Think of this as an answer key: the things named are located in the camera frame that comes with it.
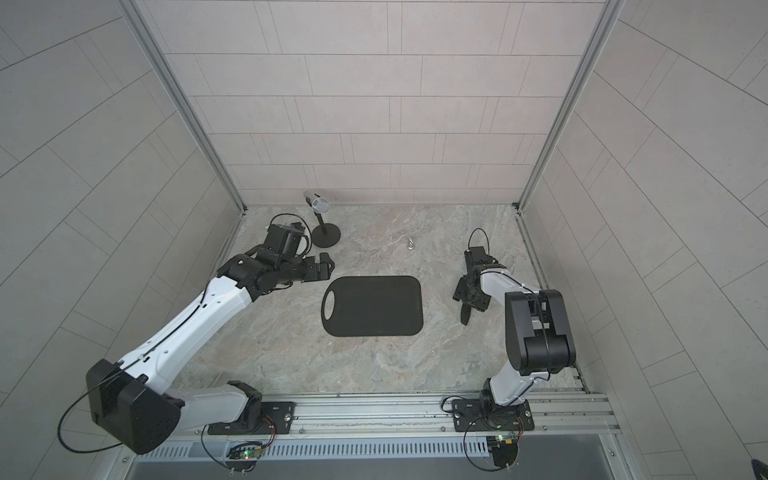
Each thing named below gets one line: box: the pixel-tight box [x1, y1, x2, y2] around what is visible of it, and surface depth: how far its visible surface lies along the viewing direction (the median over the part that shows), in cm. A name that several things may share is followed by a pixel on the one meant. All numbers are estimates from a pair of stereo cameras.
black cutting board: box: [321, 276, 423, 337], surface depth 93 cm
